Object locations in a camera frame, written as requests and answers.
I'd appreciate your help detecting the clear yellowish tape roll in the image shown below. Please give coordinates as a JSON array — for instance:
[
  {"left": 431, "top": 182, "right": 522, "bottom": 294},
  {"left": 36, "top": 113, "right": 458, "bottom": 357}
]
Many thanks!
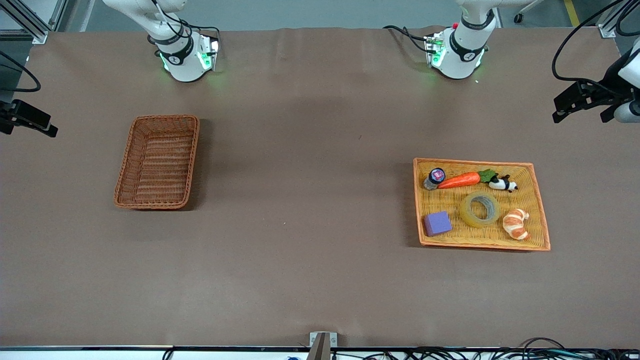
[{"left": 460, "top": 191, "right": 501, "bottom": 229}]

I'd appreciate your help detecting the brown deep wicker basket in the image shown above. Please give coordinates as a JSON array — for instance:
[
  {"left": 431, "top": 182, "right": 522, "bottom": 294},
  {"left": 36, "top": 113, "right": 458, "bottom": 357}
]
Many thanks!
[{"left": 113, "top": 114, "right": 201, "bottom": 210}]

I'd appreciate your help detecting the orange flat wicker basket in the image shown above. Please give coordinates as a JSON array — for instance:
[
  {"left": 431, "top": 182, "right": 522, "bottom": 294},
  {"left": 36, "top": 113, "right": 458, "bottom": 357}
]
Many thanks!
[{"left": 413, "top": 157, "right": 552, "bottom": 252}]

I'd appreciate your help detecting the white chair leg with caster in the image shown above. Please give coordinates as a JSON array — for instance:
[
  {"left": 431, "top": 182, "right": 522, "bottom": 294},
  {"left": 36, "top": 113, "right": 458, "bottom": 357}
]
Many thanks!
[{"left": 514, "top": 0, "right": 546, "bottom": 24}]

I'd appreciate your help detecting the black white panda toy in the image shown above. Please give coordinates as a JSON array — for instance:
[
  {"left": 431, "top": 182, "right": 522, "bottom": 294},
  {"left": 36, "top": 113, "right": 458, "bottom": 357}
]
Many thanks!
[{"left": 488, "top": 174, "right": 519, "bottom": 193}]

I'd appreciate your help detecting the toy croissant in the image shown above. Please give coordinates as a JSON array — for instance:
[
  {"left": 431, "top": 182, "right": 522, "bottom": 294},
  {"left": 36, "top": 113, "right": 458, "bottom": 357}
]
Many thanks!
[{"left": 502, "top": 208, "right": 530, "bottom": 241}]

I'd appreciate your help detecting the orange toy carrot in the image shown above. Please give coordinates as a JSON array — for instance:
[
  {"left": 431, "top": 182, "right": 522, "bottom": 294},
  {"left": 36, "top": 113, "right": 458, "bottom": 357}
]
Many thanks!
[{"left": 437, "top": 169, "right": 498, "bottom": 190}]

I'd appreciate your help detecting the small bottle purple cap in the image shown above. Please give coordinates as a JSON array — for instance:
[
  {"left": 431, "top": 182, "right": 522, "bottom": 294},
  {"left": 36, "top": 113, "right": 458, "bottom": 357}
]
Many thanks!
[{"left": 423, "top": 168, "right": 446, "bottom": 191}]

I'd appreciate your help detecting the purple cube block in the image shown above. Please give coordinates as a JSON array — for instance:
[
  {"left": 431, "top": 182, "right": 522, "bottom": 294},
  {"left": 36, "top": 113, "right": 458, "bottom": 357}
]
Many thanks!
[{"left": 424, "top": 210, "right": 453, "bottom": 237}]

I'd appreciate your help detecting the brown table cover sheet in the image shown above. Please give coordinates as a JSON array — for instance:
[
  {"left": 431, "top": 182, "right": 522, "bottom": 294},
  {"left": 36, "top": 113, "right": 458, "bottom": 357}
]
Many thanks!
[{"left": 0, "top": 26, "right": 640, "bottom": 349}]

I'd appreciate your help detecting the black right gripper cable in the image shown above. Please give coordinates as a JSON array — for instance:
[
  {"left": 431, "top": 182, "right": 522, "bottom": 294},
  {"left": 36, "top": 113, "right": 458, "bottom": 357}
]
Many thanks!
[{"left": 0, "top": 50, "right": 42, "bottom": 93}]

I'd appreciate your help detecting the aluminium frame profile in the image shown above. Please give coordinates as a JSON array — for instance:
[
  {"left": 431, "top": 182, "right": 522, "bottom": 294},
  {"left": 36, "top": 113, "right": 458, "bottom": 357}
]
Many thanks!
[
  {"left": 597, "top": 0, "right": 640, "bottom": 39},
  {"left": 0, "top": 0, "right": 49, "bottom": 45}
]

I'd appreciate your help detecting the black left arm base cable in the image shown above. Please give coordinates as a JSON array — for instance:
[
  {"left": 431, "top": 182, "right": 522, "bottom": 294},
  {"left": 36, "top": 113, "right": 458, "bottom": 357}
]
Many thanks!
[{"left": 382, "top": 25, "right": 432, "bottom": 54}]

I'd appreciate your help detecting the black cable bundle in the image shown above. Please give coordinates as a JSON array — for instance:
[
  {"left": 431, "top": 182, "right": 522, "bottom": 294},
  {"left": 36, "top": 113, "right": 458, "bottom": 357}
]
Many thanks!
[{"left": 330, "top": 337, "right": 640, "bottom": 360}]

